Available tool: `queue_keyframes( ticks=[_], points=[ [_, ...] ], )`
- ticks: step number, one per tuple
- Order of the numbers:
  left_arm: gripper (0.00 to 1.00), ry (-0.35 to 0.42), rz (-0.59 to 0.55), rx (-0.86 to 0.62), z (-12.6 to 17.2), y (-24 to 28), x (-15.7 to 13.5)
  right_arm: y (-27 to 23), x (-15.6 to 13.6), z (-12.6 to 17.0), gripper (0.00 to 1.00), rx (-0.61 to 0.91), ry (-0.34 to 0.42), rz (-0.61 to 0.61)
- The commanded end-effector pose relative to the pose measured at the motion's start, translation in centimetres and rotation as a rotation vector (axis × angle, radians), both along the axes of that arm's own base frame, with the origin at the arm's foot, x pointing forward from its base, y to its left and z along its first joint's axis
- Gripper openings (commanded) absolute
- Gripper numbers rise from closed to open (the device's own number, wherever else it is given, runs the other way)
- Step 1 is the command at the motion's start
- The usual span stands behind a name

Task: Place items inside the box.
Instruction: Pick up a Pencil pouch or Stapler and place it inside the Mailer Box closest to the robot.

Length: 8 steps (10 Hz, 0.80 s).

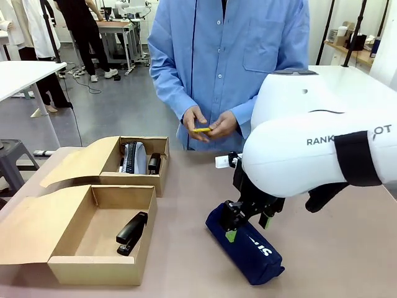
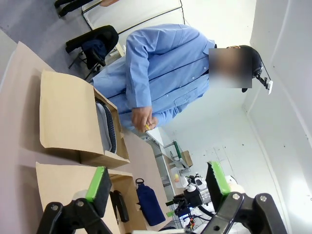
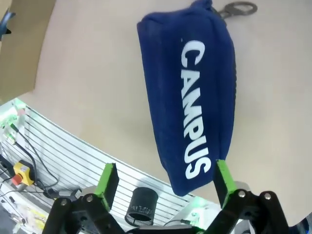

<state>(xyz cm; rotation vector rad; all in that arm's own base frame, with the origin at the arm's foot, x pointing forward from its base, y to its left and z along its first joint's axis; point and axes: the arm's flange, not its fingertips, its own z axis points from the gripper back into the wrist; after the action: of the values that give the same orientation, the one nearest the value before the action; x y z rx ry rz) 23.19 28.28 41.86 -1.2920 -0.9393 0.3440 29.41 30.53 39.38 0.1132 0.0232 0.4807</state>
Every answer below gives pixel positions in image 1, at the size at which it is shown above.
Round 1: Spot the large cardboard box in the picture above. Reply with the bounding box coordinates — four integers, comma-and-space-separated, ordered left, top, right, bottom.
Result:
0, 184, 158, 286

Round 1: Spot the person in black clothes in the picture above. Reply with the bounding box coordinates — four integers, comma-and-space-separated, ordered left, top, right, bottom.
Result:
53, 0, 119, 83

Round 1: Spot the person's right hand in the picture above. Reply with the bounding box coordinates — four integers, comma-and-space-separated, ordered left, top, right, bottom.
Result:
182, 105, 210, 143

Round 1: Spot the grey stool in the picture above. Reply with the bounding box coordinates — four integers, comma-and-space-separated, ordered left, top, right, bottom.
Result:
0, 139, 42, 194

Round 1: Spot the person's right forearm blue sleeve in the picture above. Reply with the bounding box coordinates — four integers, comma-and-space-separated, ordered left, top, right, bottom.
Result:
148, 55, 200, 122

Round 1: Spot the person's left hand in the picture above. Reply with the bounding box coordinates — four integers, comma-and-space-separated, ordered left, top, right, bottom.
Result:
208, 112, 239, 139

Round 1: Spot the black stapler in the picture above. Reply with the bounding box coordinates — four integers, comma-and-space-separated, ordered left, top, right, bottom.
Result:
147, 152, 162, 175
115, 211, 148, 257

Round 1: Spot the navy blue pencil case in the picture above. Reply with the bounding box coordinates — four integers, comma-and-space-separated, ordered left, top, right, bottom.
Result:
205, 203, 285, 286

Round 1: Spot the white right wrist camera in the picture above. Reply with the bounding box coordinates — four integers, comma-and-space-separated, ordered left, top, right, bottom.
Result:
215, 154, 243, 170

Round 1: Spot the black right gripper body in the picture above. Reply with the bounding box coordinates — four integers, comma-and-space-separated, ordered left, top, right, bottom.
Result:
232, 169, 286, 219

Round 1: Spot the large white table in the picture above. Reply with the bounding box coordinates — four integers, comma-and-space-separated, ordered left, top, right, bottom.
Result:
307, 65, 397, 105

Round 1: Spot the black stand pole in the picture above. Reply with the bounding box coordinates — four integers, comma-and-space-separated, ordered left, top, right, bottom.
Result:
342, 0, 367, 68
39, 0, 61, 65

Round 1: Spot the person in blue shirt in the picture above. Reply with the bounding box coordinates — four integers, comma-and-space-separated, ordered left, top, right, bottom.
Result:
147, 0, 311, 152

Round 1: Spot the grey background workbench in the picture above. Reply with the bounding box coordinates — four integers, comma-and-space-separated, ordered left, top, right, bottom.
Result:
97, 19, 145, 76

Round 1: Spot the small black box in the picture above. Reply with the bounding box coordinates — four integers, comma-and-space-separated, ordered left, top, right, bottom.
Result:
352, 34, 367, 52

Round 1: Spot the wooden counter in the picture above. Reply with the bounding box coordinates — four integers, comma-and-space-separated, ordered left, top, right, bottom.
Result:
324, 40, 375, 66

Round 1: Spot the small cardboard box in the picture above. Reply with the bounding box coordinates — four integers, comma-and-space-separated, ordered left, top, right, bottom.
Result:
40, 135, 171, 198

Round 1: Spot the small brown carton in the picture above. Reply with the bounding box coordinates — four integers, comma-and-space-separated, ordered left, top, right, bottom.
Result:
336, 20, 356, 47

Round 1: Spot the black floor cable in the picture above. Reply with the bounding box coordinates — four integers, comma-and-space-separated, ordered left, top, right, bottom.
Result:
71, 68, 102, 94

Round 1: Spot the person in white coat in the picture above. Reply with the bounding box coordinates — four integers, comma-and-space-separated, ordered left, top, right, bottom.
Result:
0, 0, 74, 113

